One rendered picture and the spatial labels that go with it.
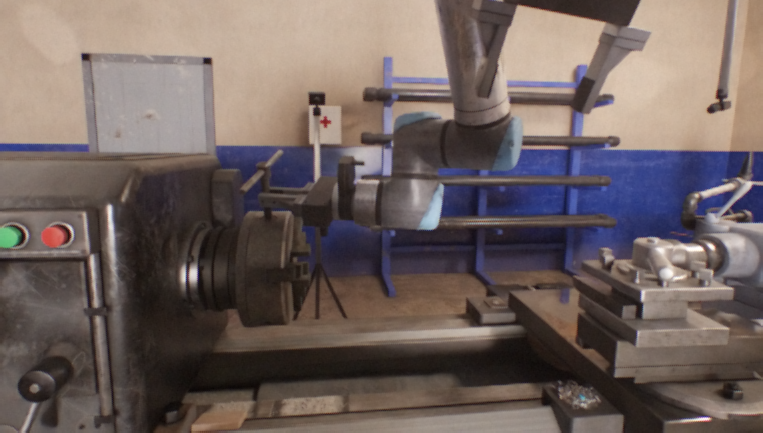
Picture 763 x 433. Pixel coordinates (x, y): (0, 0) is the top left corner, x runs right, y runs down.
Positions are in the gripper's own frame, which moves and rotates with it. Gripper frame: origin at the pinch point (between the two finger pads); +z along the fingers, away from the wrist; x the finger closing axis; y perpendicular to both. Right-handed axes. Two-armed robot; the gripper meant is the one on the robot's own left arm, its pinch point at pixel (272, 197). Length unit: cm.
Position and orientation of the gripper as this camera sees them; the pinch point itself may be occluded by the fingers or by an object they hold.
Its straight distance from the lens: 80.1
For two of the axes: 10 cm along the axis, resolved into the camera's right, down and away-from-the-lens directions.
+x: 1.3, -4.4, 8.9
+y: 0.0, 8.9, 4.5
